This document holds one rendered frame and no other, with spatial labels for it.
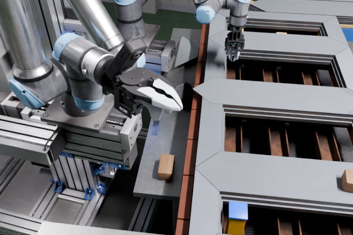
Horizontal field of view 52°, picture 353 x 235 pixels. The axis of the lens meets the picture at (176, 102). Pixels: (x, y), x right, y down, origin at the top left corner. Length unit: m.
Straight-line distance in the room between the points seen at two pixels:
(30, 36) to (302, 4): 1.84
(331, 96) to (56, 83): 1.17
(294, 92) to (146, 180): 0.76
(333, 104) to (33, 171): 1.66
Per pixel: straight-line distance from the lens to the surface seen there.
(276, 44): 2.01
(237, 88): 1.66
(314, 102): 1.68
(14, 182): 2.29
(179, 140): 1.66
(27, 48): 1.08
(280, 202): 1.31
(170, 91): 0.71
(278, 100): 1.64
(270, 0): 2.50
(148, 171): 1.56
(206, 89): 1.64
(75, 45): 0.85
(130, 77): 0.74
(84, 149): 1.44
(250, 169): 1.35
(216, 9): 1.48
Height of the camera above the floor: 1.91
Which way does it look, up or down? 42 degrees down
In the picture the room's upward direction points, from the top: straight up
